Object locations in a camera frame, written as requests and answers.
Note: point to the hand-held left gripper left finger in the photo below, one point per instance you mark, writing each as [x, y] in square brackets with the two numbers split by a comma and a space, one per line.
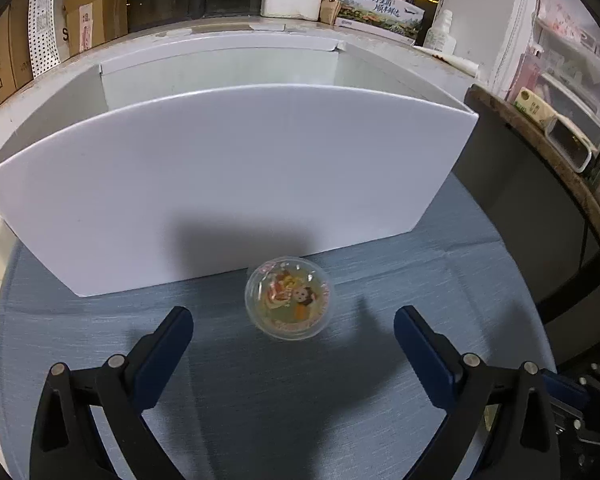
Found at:
[162, 355]

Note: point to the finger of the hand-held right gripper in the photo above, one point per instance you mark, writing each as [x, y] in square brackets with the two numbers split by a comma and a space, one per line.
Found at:
[567, 390]

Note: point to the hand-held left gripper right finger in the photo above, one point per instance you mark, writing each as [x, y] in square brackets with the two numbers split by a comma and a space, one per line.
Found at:
[425, 355]

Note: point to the cartoon lid jelly cup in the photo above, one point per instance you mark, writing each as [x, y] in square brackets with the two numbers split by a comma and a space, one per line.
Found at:
[289, 297]

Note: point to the white cardboard box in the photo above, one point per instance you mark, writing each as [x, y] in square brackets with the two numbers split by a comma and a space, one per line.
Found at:
[230, 170]

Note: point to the blue tablecloth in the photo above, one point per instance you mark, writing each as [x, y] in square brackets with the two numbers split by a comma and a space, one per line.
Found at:
[280, 410]

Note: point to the dark wooden round table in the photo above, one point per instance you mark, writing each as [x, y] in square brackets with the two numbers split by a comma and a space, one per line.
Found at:
[540, 170]

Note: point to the white rectangular tray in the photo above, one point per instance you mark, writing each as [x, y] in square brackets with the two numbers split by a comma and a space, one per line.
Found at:
[577, 142]

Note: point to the white plastic bottle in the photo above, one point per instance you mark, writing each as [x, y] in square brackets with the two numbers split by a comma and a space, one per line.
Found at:
[440, 32]

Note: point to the large brown cardboard box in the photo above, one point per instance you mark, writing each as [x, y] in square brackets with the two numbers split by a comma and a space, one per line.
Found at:
[2, 60]

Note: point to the clear plastic drawer unit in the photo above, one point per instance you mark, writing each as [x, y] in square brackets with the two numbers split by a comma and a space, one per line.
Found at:
[570, 50]

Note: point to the printed landscape carton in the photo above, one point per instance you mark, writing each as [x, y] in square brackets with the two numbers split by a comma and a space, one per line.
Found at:
[380, 12]

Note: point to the open brown cardboard box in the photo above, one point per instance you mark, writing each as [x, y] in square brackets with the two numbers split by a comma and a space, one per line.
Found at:
[92, 15]

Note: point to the white dotted board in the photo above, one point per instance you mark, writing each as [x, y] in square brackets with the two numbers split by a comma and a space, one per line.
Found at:
[42, 20]

